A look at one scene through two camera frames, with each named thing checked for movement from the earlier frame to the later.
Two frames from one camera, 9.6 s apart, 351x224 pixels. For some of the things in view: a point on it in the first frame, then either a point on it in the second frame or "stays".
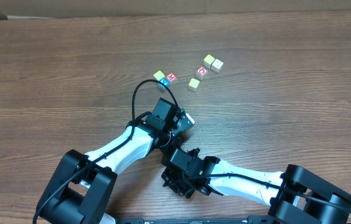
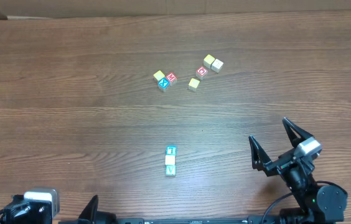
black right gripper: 169,179 -> 281,162
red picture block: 201,72 stays
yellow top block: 208,60 stays
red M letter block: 171,76 stays
